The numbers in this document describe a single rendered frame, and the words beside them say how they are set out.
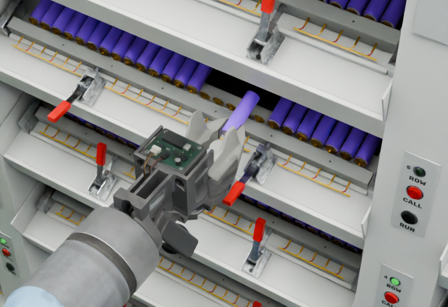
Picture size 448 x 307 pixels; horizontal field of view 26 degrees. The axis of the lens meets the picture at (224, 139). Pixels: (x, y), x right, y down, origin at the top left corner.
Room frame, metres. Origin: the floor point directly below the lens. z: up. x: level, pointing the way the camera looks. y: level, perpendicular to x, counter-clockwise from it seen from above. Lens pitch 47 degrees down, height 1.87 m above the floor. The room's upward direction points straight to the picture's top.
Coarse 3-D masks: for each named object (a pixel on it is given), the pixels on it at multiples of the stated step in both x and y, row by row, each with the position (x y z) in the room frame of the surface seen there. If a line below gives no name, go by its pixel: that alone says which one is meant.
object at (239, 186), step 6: (252, 162) 0.80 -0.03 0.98; (258, 162) 0.80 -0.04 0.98; (252, 168) 0.80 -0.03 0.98; (258, 168) 0.80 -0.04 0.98; (246, 174) 0.79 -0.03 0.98; (252, 174) 0.79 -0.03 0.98; (240, 180) 0.78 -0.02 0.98; (246, 180) 0.78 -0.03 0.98; (234, 186) 0.77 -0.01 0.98; (240, 186) 0.77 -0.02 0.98; (234, 192) 0.76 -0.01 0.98; (240, 192) 0.76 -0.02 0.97; (228, 198) 0.75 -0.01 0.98; (234, 198) 0.75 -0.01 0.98; (228, 204) 0.74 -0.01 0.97
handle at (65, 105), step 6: (84, 84) 0.94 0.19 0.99; (78, 90) 0.94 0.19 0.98; (84, 90) 0.94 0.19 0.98; (72, 96) 0.92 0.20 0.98; (78, 96) 0.92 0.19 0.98; (66, 102) 0.91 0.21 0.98; (72, 102) 0.91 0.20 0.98; (60, 108) 0.90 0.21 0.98; (66, 108) 0.90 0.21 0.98; (54, 114) 0.89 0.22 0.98; (60, 114) 0.89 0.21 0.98; (54, 120) 0.88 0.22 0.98
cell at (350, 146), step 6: (354, 132) 0.83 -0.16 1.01; (360, 132) 0.83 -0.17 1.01; (366, 132) 0.83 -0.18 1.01; (348, 138) 0.82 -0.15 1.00; (354, 138) 0.82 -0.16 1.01; (360, 138) 0.82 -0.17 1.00; (348, 144) 0.81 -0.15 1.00; (354, 144) 0.81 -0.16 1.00; (360, 144) 0.82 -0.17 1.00; (342, 150) 0.81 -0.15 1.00; (348, 150) 0.81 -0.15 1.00; (354, 150) 0.81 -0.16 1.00
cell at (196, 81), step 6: (204, 66) 0.95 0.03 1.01; (198, 72) 0.94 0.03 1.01; (204, 72) 0.94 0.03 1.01; (210, 72) 0.95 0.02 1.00; (192, 78) 0.93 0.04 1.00; (198, 78) 0.93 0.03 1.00; (204, 78) 0.94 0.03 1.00; (192, 84) 0.92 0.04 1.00; (198, 84) 0.93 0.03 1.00; (198, 90) 0.92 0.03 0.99
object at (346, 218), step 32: (0, 0) 1.08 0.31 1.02; (32, 0) 1.11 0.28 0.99; (0, 32) 1.07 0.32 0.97; (0, 64) 1.01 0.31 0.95; (32, 64) 1.01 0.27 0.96; (64, 96) 0.95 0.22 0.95; (128, 96) 0.94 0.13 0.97; (224, 96) 0.92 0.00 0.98; (128, 128) 0.89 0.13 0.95; (352, 160) 0.81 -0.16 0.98; (256, 192) 0.79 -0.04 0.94; (288, 192) 0.78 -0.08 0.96; (320, 192) 0.77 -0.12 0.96; (352, 192) 0.77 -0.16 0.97; (320, 224) 0.75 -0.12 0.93; (352, 224) 0.73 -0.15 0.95
